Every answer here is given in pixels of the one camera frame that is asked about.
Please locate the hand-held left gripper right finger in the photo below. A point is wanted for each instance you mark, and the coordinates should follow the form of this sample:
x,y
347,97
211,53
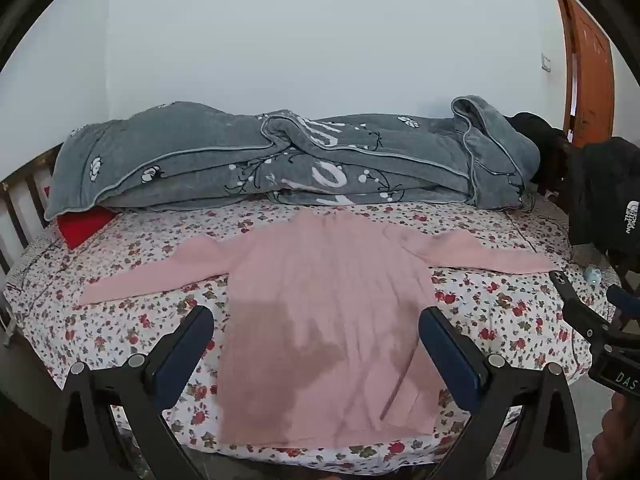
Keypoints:
x,y
452,355

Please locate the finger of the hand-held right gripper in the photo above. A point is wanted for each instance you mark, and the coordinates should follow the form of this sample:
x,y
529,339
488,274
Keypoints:
x,y
580,305
625,300

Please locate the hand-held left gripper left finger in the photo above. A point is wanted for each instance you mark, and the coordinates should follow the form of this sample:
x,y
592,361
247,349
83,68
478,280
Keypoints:
x,y
180,355

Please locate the pink knit sweater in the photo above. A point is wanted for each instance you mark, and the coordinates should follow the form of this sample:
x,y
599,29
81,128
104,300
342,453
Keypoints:
x,y
325,320

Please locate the person's right hand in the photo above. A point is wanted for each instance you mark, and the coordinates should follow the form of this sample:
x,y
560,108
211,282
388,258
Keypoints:
x,y
617,440

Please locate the small light blue object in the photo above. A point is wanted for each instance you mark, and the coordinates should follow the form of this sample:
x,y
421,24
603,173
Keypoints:
x,y
592,276

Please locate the floral bed sheet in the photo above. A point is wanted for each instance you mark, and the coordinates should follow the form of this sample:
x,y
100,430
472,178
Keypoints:
x,y
125,285

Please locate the black jacket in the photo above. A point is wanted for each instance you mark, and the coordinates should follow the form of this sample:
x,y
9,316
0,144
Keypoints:
x,y
605,195

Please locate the red pillow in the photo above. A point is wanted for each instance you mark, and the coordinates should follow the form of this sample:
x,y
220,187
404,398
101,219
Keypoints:
x,y
82,225

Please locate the dark cloth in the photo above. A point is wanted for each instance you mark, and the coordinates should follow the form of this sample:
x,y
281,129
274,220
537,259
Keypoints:
x,y
532,130

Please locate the grey floral quilt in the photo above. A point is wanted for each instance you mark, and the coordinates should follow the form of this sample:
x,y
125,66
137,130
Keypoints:
x,y
280,160

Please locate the wooden bed headboard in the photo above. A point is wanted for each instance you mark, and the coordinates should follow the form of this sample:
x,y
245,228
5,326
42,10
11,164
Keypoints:
x,y
20,200

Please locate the wooden door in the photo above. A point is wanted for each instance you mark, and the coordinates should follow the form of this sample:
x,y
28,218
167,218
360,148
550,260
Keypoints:
x,y
585,65

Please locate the white wall switch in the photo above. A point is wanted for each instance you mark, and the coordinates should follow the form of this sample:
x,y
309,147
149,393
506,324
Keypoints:
x,y
546,62

